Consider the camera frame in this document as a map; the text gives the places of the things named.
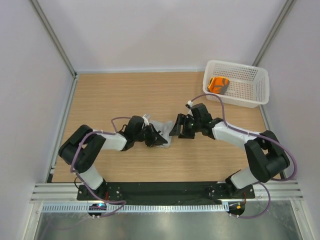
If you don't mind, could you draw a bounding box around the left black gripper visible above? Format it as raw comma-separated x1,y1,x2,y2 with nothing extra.
133,123,167,148

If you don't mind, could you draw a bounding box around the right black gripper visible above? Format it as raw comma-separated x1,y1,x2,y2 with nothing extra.
169,113,202,139

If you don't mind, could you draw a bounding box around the grey cloth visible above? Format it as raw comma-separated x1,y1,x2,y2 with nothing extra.
150,120,174,148

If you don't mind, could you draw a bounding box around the orange grey giraffe towel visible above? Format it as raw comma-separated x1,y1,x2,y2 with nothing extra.
207,76,230,95

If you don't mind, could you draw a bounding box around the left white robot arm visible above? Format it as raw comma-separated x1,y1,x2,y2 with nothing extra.
58,115,174,200

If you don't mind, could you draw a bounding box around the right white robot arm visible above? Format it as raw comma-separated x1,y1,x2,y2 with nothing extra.
169,103,290,198

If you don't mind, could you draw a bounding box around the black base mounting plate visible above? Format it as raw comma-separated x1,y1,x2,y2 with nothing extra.
77,181,256,206

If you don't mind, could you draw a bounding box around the white perforated plastic basket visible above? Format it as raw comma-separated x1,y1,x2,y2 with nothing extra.
202,60,270,108

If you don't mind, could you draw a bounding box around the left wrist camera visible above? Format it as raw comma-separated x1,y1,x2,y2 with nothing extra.
142,114,150,126

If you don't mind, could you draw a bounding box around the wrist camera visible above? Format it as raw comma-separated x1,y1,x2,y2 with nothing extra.
142,114,150,126
187,105,194,116

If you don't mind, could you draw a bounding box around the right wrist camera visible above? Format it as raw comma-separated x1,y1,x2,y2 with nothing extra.
187,105,194,116

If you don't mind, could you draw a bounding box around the aluminium rail front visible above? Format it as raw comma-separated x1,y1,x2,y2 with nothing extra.
29,180,304,203

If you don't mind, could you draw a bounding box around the white slotted cable duct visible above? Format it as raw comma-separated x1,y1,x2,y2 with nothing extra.
41,202,229,214

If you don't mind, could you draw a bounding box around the left aluminium frame post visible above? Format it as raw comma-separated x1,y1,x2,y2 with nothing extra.
29,0,77,79

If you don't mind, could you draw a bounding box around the aluminium frame post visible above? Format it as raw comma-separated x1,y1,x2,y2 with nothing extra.
252,0,297,67
29,0,77,79

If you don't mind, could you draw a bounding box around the right aluminium frame post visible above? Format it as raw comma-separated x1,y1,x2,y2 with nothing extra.
252,0,297,67

